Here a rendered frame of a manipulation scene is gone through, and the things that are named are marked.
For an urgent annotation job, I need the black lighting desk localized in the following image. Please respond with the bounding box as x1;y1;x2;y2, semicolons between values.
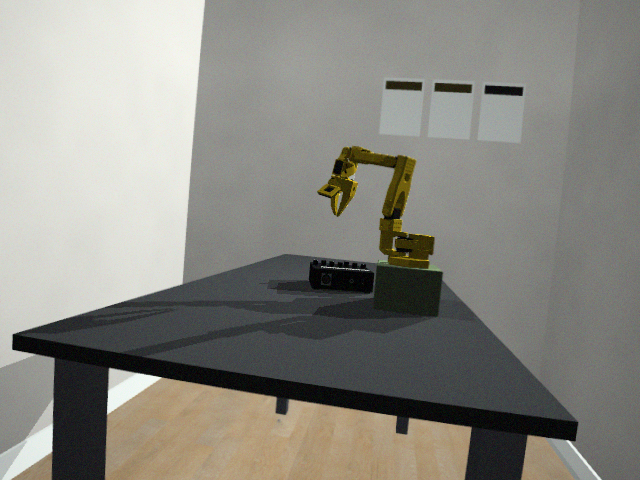
309;260;374;293

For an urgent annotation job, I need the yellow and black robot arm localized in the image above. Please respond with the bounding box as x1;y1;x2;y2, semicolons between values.
332;146;433;268

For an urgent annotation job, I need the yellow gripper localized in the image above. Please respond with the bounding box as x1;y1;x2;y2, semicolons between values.
317;175;358;217

